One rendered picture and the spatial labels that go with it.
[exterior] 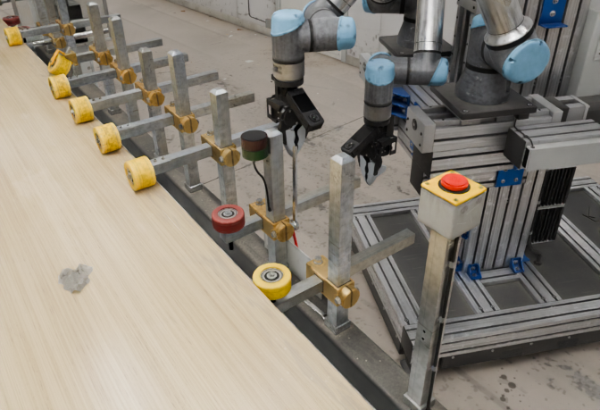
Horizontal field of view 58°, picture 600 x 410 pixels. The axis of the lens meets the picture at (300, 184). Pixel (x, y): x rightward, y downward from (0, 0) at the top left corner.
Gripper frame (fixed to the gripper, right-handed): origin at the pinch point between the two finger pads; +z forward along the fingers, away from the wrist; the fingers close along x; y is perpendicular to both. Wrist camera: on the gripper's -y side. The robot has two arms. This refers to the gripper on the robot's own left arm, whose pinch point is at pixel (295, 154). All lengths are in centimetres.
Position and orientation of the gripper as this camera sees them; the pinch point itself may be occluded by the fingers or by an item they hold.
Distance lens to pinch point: 139.7
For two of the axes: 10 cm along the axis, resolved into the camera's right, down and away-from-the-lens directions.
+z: 0.1, 8.5, 5.3
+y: -5.8, -4.3, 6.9
